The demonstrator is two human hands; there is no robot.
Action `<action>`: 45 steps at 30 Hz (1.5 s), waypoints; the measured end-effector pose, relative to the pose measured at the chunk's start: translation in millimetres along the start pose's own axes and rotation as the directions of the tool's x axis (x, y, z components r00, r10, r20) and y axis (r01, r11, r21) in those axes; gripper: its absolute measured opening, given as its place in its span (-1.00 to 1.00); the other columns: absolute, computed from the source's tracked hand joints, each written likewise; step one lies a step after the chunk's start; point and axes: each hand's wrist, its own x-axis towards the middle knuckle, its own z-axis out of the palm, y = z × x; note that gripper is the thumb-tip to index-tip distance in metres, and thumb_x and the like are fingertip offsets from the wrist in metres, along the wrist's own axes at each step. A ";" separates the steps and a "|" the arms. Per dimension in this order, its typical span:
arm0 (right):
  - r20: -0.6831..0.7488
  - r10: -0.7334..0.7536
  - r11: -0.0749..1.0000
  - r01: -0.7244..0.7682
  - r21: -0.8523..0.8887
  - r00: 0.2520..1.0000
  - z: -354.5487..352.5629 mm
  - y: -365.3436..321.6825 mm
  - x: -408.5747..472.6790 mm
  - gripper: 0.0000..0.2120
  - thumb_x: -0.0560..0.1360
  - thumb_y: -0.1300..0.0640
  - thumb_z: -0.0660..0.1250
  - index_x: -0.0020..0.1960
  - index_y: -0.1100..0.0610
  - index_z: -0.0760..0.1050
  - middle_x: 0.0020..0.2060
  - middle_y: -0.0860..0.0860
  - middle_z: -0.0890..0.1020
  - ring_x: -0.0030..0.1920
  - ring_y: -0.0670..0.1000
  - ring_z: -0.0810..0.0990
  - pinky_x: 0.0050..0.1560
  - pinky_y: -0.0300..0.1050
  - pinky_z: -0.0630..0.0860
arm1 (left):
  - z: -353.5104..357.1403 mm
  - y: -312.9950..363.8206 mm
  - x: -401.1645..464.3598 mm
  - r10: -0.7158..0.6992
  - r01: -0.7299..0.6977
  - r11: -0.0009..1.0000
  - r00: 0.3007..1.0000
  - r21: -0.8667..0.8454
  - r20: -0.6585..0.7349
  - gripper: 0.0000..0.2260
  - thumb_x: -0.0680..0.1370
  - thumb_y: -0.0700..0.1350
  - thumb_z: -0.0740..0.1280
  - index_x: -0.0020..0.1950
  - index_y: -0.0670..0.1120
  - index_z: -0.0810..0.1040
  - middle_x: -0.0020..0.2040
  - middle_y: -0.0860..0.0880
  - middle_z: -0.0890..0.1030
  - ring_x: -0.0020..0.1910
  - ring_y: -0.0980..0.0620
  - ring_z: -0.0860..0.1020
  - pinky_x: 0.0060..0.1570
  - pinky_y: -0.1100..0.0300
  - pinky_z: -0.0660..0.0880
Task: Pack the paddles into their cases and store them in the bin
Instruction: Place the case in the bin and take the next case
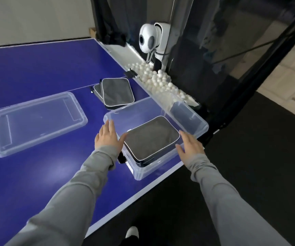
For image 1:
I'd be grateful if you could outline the person's right hand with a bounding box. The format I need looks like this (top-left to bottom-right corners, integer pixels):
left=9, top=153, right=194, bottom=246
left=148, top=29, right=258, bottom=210
left=175, top=130, right=206, bottom=164

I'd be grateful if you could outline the person's left hand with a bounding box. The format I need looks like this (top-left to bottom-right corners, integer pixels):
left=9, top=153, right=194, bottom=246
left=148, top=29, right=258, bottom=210
left=94, top=120, right=127, bottom=154

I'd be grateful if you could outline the clear plastic box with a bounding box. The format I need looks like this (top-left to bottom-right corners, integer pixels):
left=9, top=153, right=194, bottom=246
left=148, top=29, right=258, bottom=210
left=103, top=96, right=209, bottom=181

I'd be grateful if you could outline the clear plastic lid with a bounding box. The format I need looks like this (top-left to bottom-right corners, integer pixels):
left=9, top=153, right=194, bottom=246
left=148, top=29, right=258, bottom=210
left=0, top=91, right=88, bottom=159

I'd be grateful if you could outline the person's right forearm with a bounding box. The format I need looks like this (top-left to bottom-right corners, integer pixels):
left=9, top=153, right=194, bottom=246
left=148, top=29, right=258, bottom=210
left=186, top=153, right=291, bottom=246

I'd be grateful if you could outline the person's left forearm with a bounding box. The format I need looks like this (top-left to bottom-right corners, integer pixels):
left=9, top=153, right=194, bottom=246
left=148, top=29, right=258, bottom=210
left=5, top=146, right=121, bottom=246

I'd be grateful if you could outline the pile of white balls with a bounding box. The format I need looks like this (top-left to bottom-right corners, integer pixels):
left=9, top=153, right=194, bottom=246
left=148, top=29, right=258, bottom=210
left=127, top=61, right=197, bottom=105

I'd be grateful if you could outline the white ball collection tray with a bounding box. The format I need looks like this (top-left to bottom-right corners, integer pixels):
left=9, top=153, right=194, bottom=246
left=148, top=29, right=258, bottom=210
left=97, top=41, right=199, bottom=107

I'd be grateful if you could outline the white shoe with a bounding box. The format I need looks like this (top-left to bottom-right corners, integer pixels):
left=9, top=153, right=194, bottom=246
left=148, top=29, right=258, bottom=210
left=125, top=226, right=140, bottom=239

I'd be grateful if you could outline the white ball serving machine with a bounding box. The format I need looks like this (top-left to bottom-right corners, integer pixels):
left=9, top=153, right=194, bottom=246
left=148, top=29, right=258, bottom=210
left=139, top=22, right=171, bottom=71

